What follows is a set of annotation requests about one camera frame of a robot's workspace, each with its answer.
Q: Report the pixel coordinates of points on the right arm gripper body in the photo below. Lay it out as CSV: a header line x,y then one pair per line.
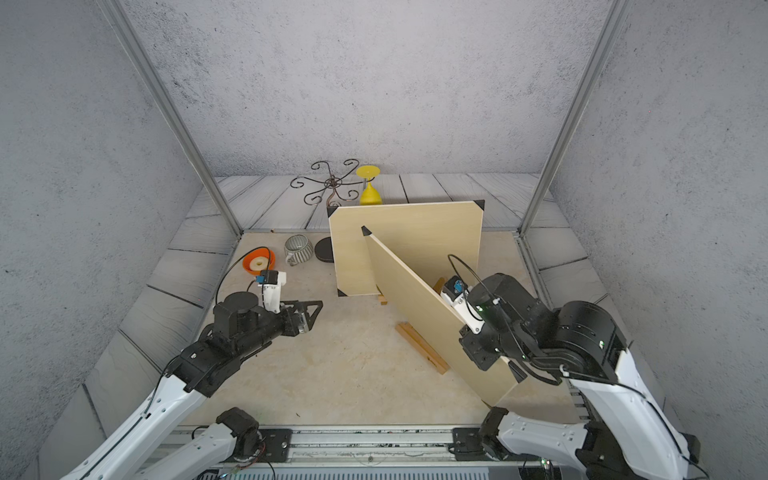
x,y
486,346

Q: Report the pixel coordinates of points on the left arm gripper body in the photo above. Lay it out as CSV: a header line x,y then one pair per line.
x,y
289,328

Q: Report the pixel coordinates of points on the light wooden board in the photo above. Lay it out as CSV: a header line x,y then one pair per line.
x,y
422,235
436,322

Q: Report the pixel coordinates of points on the wooden easel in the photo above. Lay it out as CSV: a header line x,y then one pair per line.
x,y
417,341

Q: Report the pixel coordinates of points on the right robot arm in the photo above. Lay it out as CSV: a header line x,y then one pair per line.
x,y
630,437

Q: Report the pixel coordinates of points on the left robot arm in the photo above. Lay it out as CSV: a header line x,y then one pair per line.
x,y
241,329

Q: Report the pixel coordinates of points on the white toy donut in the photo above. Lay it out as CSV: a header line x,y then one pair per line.
x,y
259,263

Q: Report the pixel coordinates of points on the orange plastic bowl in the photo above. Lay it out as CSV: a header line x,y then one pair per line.
x,y
259,251

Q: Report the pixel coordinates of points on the dark metal hanger stand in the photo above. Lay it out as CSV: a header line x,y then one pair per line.
x,y
332,191

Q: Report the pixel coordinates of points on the striped ceramic mug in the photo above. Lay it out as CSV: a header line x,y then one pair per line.
x,y
298,249

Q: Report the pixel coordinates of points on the yellow plastic wine glass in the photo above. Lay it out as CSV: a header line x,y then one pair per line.
x,y
369,195

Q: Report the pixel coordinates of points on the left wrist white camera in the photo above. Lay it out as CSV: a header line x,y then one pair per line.
x,y
271,282

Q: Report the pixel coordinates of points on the wrist white camera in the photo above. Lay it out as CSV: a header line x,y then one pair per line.
x,y
271,282
455,293

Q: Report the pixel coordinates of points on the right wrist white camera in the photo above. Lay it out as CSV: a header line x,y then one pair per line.
x,y
455,293

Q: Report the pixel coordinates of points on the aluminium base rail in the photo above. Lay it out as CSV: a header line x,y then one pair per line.
x,y
382,452

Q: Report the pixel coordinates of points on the left metal frame post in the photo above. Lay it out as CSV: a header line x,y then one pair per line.
x,y
132,45

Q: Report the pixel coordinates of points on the metal frame post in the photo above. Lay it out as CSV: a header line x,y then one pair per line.
x,y
132,45
606,39

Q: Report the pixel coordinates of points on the right metal frame post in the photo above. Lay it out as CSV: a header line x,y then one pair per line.
x,y
606,39

